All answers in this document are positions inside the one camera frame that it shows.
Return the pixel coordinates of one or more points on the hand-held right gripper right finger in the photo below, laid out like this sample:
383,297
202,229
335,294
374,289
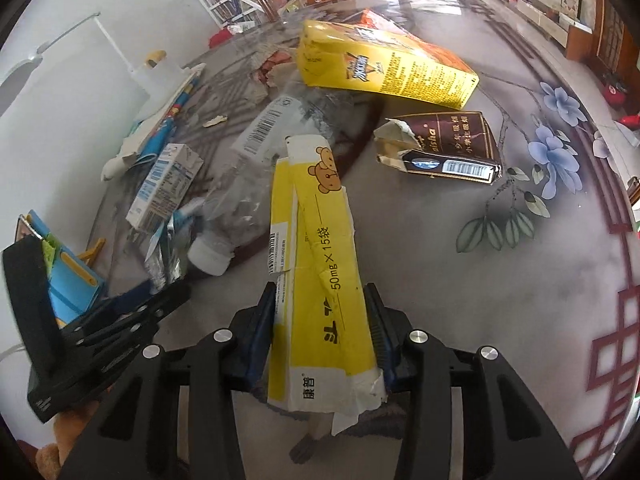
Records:
380,332

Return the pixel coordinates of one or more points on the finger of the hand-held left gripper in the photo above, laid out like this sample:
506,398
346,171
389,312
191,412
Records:
135,296
120,332

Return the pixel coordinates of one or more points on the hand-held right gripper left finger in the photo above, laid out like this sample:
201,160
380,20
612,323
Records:
262,330

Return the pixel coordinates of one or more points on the silver foil wrapper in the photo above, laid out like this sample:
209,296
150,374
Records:
165,260

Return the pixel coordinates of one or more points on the yellow bear print box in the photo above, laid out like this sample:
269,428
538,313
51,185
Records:
320,270

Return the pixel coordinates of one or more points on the small white blue carton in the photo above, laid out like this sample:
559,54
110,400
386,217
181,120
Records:
162,185

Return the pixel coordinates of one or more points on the clear plastic bottle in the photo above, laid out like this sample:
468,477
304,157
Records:
240,195

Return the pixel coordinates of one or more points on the dark brown cigarette box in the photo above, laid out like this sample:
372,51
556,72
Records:
450,145

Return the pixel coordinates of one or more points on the newspaper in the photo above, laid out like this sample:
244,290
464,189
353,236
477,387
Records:
272,72

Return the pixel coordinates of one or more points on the yellow drink carton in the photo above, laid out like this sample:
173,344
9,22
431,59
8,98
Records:
380,70

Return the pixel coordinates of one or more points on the orange snack bag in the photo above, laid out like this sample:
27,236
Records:
380,22

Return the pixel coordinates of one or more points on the blue pen holder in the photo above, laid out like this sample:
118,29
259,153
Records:
75,285

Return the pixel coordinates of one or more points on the yellow plastic clip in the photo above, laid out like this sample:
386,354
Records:
95,253

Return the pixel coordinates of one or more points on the stack of picture books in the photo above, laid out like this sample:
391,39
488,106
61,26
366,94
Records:
150,130

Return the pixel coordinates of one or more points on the small paper scrap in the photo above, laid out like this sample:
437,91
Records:
215,121

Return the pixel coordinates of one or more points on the white desk lamp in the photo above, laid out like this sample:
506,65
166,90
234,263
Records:
155,80

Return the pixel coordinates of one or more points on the yellow tape roll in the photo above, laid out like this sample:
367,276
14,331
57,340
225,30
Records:
155,58

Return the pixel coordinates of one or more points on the red bag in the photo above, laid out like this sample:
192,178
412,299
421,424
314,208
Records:
222,38

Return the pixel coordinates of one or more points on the white book rack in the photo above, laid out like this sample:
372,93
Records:
220,2

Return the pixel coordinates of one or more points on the red dustpan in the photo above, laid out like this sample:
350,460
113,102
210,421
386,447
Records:
629,122

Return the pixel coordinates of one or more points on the red bucket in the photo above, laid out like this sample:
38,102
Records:
615,91

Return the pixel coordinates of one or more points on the wooden television cabinet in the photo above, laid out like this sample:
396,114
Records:
545,10

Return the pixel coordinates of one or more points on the small framed picture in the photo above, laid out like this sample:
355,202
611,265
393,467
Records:
570,1

